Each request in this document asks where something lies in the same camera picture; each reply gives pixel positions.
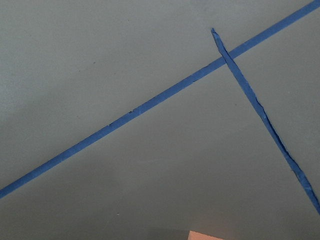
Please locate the orange foam block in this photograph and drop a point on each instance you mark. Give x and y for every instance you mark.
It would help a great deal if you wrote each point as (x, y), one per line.
(193, 235)

